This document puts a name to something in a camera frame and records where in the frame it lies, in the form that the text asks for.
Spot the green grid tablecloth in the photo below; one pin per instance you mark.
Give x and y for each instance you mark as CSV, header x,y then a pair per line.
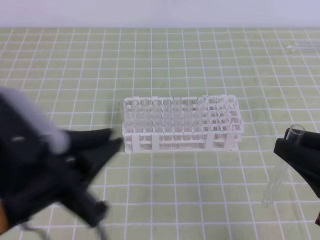
x,y
79,76

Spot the white plastic test tube rack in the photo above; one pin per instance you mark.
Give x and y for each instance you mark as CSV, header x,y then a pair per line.
x,y
222,127

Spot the clear glass test tube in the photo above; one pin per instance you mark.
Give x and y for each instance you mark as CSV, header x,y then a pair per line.
x,y
277,178

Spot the clear tube far right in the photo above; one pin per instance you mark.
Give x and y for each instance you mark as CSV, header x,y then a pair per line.
x,y
304,47

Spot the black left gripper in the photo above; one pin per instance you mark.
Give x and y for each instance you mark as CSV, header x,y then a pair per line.
x,y
41,164

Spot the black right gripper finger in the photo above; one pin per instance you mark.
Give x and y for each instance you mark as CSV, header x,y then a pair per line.
x,y
308,166
307,140

